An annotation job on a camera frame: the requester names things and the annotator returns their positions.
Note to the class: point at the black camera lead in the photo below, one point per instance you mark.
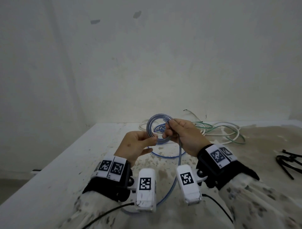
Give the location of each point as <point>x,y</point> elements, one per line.
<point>122,205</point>
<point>217,203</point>

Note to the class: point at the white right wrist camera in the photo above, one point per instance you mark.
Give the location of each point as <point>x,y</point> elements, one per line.
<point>191,194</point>

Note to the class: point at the person's left forearm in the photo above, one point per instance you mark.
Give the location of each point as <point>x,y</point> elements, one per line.
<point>94,212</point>

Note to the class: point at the black right wristband with markers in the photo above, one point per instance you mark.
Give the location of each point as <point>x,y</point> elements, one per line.
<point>236,174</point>

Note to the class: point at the black wristband with markers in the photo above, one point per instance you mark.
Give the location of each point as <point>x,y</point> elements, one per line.
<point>236,174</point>
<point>103,188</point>

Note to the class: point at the person's left hand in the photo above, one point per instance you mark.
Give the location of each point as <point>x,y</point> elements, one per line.
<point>134,144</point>

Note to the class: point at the person's right forearm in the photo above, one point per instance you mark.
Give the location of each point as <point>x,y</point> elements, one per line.
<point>259,205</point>

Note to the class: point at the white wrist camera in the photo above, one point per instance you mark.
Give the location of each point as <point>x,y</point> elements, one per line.
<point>191,194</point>
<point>146,200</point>

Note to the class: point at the black right camera lead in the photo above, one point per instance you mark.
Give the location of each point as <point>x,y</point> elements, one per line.
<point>217,203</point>

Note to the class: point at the black left wristband with markers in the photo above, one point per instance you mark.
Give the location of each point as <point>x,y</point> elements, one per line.
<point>103,188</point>

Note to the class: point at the black left camera lead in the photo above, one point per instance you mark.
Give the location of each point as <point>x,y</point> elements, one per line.
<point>122,205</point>

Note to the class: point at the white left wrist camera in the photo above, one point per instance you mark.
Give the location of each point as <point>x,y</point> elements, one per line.
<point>146,200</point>

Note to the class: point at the person's right hand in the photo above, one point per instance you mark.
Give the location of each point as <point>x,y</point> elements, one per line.
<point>186,136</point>

